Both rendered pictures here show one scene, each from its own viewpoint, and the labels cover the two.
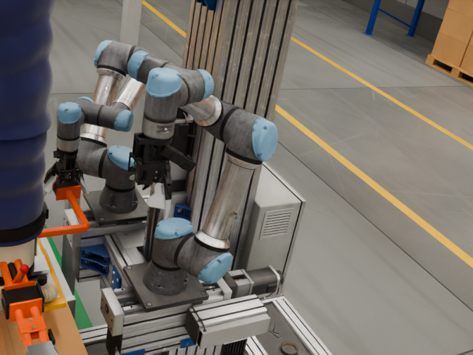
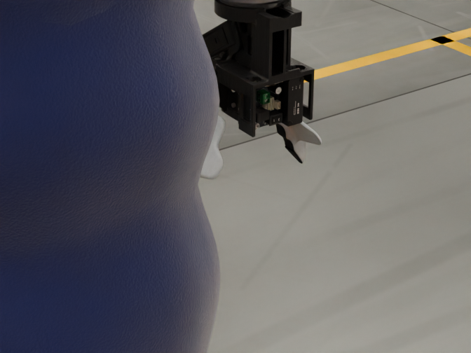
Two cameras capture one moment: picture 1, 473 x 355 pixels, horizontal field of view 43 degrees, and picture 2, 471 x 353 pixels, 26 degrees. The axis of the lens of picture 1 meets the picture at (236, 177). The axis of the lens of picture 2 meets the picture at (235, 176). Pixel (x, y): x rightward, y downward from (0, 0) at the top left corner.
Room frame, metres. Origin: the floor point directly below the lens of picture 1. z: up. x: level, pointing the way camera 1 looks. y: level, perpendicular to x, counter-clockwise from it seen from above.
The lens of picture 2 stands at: (1.31, 1.11, 2.01)
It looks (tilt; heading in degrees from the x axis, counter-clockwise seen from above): 28 degrees down; 269
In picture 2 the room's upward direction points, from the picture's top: straight up
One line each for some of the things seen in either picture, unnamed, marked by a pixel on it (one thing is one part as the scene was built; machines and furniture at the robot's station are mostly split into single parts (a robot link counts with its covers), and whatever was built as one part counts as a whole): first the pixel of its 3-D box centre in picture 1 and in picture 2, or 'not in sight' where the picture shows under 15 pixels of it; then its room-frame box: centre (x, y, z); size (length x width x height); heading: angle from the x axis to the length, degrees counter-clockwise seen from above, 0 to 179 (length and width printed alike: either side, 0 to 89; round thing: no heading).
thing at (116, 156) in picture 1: (120, 165); not in sight; (2.02, 0.44, 1.20); 0.13 x 0.12 x 0.14; 87
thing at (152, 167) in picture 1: (151, 156); (256, 61); (1.28, 0.21, 1.66); 0.09 x 0.08 x 0.12; 124
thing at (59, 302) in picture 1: (36, 269); not in sight; (1.49, 0.56, 1.08); 0.34 x 0.10 x 0.05; 34
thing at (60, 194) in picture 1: (65, 187); not in sight; (1.83, 0.59, 1.18); 0.09 x 0.08 x 0.05; 124
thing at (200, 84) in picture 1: (185, 84); not in sight; (1.38, 0.17, 1.82); 0.11 x 0.11 x 0.08; 60
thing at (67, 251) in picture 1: (70, 236); not in sight; (2.48, 0.76, 0.50); 0.07 x 0.07 x 1.00; 35
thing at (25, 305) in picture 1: (22, 300); not in sight; (1.23, 0.50, 1.18); 0.10 x 0.08 x 0.06; 124
